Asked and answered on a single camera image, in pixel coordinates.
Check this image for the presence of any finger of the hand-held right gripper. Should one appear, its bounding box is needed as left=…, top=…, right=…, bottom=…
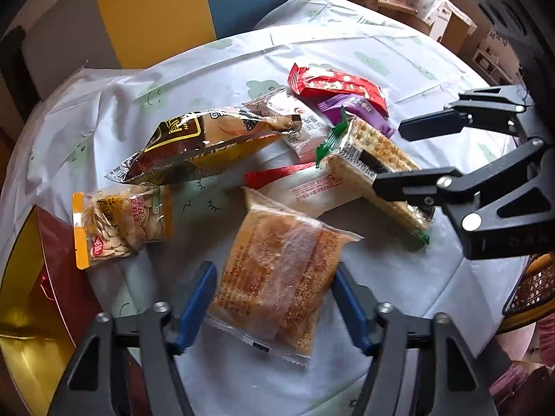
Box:
left=372, top=138, right=549, bottom=214
left=398, top=84, right=529, bottom=141

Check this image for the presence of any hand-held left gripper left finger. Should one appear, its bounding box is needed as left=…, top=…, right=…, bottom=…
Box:
left=48, top=261, right=217, bottom=416

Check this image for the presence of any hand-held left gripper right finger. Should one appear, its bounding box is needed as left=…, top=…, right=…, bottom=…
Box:
left=333, top=262, right=495, bottom=416

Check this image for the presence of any cracker packet with green ends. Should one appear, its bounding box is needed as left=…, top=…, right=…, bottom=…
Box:
left=315, top=114, right=435, bottom=249

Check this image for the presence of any clear orange cake packet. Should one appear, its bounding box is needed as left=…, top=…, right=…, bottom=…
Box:
left=205, top=187, right=364, bottom=368

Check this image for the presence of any white red-ended snack packet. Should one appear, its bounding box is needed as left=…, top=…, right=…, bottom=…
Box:
left=244, top=162, right=374, bottom=218

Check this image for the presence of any long red snack packet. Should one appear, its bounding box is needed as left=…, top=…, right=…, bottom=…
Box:
left=288, top=62, right=390, bottom=118

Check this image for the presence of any pumpkin seed packet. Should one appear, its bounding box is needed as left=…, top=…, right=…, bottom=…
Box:
left=71, top=183, right=174, bottom=270

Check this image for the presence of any brown gold snack bag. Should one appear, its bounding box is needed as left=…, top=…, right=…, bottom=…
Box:
left=105, top=107, right=303, bottom=185

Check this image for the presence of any gold tin box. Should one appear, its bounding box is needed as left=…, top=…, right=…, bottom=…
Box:
left=0, top=205, right=146, bottom=416

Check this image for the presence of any wicker chair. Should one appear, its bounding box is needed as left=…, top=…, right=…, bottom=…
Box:
left=502, top=252, right=555, bottom=335

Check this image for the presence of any purple candy packet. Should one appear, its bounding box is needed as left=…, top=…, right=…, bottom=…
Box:
left=317, top=93, right=397, bottom=139

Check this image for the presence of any white printed tablecloth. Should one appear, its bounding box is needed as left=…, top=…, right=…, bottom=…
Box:
left=0, top=0, right=538, bottom=416

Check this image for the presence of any cardboard box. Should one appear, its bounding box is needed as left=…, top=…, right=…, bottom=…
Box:
left=441, top=9, right=478, bottom=58

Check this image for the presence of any clear brown snack packet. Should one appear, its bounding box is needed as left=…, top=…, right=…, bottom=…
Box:
left=241, top=88, right=331, bottom=162

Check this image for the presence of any pink cloth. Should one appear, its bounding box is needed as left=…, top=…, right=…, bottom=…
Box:
left=489, top=312, right=555, bottom=416

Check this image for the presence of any grey yellow blue chair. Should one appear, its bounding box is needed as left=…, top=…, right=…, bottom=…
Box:
left=17, top=0, right=296, bottom=101

